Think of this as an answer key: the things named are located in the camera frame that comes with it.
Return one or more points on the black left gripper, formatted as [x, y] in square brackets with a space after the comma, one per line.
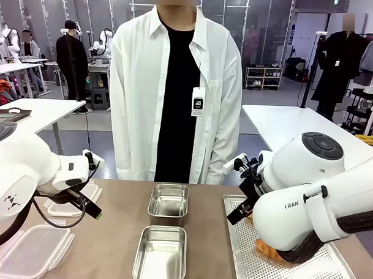
[59, 194]

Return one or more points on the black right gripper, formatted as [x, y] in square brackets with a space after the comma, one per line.
[252, 187]

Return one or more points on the golden brown bread loaf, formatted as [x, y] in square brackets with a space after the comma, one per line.
[267, 248]

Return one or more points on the large clear plastic lid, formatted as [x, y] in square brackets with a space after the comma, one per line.
[32, 253]

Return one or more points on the large steel container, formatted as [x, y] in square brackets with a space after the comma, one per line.
[159, 258]

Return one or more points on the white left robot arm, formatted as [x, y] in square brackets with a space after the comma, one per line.
[20, 170]

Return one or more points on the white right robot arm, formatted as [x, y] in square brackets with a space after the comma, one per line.
[296, 167]

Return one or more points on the small steel container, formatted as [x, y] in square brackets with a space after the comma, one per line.
[167, 203]

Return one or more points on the small clear plastic lid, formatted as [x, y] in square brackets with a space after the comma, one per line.
[66, 209]

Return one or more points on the perforated metal baking tray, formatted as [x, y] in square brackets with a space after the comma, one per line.
[261, 270]

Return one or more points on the long white table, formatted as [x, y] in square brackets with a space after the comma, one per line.
[276, 124]

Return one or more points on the white side table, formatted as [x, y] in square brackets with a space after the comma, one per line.
[52, 110]

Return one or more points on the grey plastic stool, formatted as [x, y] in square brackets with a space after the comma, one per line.
[99, 99]

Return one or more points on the person in white shirt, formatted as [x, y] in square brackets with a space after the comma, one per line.
[136, 98]

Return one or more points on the white hang tag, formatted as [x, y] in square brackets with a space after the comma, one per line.
[198, 101]

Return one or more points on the white shoe rack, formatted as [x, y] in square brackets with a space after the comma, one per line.
[263, 78]

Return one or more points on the person in black with cap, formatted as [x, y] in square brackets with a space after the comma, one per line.
[73, 59]

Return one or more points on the orange cloth pile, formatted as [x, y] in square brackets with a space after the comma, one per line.
[0, 85]

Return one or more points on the yellow crate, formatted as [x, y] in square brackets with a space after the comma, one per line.
[370, 140]

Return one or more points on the black bags pile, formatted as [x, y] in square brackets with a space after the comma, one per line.
[296, 68]

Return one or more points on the white background desk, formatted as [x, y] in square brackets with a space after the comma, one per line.
[11, 67]

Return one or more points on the black pole stand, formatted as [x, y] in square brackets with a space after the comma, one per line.
[309, 73]

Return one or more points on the black utility cart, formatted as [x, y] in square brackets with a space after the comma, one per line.
[359, 112]

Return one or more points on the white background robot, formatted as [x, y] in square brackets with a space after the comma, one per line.
[12, 41]
[102, 43]

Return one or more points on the seated person in grey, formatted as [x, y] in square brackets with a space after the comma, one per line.
[30, 49]

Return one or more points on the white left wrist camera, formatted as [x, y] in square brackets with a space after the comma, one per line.
[97, 161]

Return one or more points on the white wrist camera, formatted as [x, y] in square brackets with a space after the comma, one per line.
[231, 165]
[97, 161]

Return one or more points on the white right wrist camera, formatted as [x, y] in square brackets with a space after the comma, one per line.
[231, 165]

